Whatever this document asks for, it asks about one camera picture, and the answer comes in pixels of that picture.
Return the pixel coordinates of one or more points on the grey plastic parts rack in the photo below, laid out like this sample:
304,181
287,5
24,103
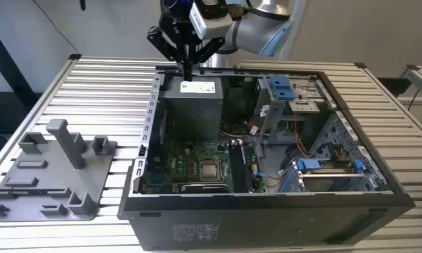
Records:
52,174

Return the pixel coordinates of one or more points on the blue plastic drive latch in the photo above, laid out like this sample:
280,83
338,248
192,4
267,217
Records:
279,84

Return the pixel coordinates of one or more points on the silver CPU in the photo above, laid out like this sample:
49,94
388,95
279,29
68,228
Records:
209,170

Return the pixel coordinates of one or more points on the grey power supply unit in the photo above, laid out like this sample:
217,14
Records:
191,116

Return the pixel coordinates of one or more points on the black box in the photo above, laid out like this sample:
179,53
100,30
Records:
394,87

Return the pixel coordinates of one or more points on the hard disk in blue carrier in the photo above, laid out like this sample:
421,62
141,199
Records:
307,164

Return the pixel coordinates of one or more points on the green motherboard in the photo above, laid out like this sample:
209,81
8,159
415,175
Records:
183,158

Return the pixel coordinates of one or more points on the black graphics card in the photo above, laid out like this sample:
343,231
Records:
203,187

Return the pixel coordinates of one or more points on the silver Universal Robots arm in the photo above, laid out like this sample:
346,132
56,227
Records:
260,29

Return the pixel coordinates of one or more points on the grey metal drive cage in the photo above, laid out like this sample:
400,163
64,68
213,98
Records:
272,110

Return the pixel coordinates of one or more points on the black desk frame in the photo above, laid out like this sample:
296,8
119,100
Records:
24,110

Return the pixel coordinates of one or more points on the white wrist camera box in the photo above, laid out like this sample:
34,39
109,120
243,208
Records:
211,23

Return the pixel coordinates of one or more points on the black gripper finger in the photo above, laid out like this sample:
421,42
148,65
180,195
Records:
208,51
161,44

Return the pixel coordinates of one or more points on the black PC case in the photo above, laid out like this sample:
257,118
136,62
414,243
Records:
249,221

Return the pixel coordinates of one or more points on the CPU socket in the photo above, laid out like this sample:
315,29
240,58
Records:
211,160

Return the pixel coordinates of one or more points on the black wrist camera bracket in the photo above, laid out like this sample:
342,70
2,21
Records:
224,9

